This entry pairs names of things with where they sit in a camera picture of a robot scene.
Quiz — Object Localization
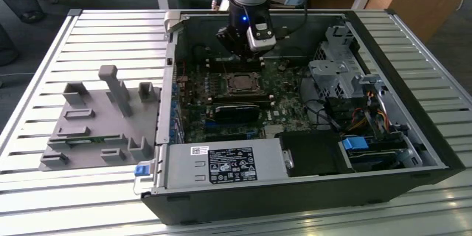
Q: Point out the CPU with silver lid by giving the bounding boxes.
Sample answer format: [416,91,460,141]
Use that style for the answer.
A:
[234,75,258,89]

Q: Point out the metal socket cover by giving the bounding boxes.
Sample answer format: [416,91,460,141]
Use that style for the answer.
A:
[227,72,266,93]

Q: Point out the silver metal drive cage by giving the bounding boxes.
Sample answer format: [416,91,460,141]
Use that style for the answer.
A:
[308,25,388,100]

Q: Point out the green motherboard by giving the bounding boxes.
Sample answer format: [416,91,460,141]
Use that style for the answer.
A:
[172,59,315,144]

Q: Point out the black graphics card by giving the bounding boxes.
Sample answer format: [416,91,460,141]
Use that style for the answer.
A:
[215,104,260,124]

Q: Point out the silver chipset heat sink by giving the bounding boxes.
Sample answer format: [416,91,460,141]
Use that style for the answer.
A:
[264,124,287,139]

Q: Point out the grey parts rack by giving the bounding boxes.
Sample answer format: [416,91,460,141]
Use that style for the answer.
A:
[39,64,163,172]

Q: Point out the silver power supply unit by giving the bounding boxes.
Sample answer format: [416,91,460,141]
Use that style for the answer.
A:
[164,138,291,190]

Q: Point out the blue disk carrier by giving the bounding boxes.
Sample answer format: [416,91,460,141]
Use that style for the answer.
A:
[342,135,370,151]

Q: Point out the green RAM stick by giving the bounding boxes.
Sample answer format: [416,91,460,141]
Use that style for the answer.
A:
[66,134,124,147]

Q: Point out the black open PC case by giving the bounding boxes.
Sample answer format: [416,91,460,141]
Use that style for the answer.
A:
[140,9,467,226]

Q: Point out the silver disk bay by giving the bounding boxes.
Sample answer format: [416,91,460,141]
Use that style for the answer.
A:
[339,132,423,172]

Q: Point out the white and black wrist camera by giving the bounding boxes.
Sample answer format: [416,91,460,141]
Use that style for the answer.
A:
[246,22,278,52]

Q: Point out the beige case handle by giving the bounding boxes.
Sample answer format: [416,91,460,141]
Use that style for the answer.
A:
[163,11,184,34]

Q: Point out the yellow red orange wires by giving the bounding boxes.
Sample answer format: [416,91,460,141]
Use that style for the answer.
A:
[346,108,392,134]

